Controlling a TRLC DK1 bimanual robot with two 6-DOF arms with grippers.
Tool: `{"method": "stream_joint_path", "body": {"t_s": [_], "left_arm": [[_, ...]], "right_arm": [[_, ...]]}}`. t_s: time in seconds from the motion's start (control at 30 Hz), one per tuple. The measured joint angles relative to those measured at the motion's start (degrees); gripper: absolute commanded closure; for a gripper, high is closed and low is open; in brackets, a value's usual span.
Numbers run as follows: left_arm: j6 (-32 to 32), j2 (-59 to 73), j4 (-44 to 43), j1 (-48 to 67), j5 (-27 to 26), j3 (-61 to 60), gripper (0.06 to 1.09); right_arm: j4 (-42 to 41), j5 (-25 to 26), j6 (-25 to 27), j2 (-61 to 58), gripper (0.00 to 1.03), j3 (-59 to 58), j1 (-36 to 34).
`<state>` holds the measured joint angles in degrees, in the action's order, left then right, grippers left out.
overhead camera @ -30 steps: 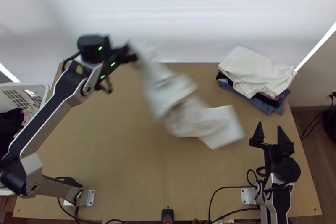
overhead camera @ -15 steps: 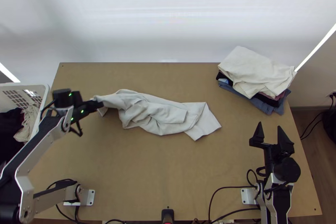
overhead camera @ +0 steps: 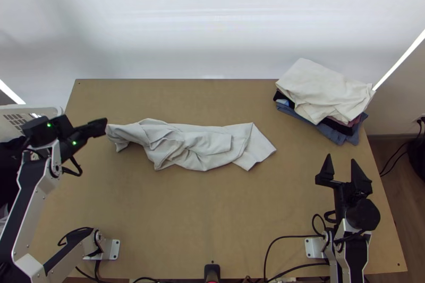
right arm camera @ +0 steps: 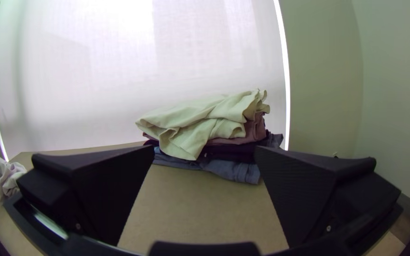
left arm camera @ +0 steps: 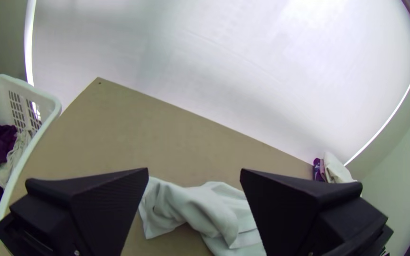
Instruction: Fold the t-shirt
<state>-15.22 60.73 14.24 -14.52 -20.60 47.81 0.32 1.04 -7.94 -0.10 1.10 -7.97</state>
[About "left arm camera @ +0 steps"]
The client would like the pile of folded clothes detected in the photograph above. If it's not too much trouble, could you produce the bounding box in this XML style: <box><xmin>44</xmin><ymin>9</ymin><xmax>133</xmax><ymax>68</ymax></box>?
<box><xmin>313</xmin><ymin>151</ymin><xmax>358</xmax><ymax>184</ymax></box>

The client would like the white laundry basket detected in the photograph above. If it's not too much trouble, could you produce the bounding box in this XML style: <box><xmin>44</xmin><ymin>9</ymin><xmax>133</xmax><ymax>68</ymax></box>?
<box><xmin>0</xmin><ymin>73</ymin><xmax>63</xmax><ymax>256</ymax></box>

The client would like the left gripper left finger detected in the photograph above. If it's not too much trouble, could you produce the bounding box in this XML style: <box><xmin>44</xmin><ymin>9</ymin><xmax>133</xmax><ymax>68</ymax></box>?
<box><xmin>0</xmin><ymin>167</ymin><xmax>150</xmax><ymax>256</ymax></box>

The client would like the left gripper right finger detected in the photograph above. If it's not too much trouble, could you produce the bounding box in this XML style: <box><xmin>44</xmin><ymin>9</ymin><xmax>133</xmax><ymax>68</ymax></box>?
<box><xmin>240</xmin><ymin>168</ymin><xmax>394</xmax><ymax>256</ymax></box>

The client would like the white t-shirt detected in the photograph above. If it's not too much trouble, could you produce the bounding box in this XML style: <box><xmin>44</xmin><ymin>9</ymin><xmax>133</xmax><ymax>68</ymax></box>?
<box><xmin>138</xmin><ymin>176</ymin><xmax>268</xmax><ymax>256</ymax></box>

